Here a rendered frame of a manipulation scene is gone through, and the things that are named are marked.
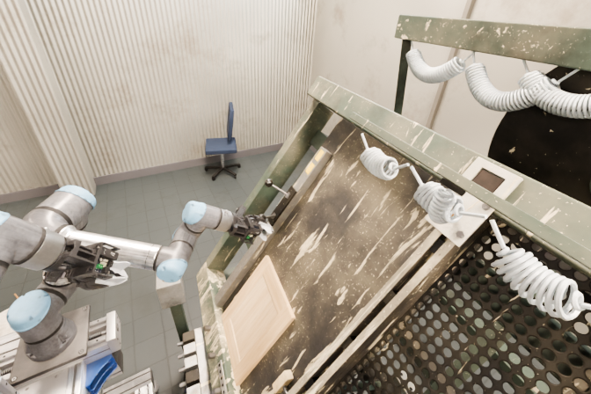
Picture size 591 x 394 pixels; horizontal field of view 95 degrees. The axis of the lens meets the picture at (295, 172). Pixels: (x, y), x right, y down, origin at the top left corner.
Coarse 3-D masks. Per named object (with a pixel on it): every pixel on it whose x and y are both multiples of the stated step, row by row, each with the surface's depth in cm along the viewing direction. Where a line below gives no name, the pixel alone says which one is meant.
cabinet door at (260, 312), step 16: (256, 272) 124; (272, 272) 116; (256, 288) 120; (272, 288) 112; (240, 304) 125; (256, 304) 117; (272, 304) 110; (288, 304) 104; (224, 320) 129; (240, 320) 121; (256, 320) 113; (272, 320) 106; (288, 320) 100; (240, 336) 117; (256, 336) 110; (272, 336) 103; (240, 352) 114; (256, 352) 107; (240, 368) 110
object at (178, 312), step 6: (174, 306) 154; (180, 306) 156; (174, 312) 156; (180, 312) 158; (174, 318) 159; (180, 318) 161; (180, 324) 164; (186, 324) 169; (180, 330) 166; (186, 330) 169; (180, 336) 169
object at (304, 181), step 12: (324, 156) 114; (300, 180) 120; (312, 180) 119; (300, 192) 119; (288, 204) 120; (276, 228) 125; (252, 252) 128; (240, 264) 132; (252, 264) 131; (240, 276) 132; (228, 288) 133; (216, 300) 137
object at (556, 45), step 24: (408, 24) 124; (432, 24) 113; (456, 24) 104; (480, 24) 96; (504, 24) 89; (528, 24) 84; (408, 48) 132; (480, 48) 97; (504, 48) 90; (528, 48) 85; (552, 48) 79; (576, 48) 75
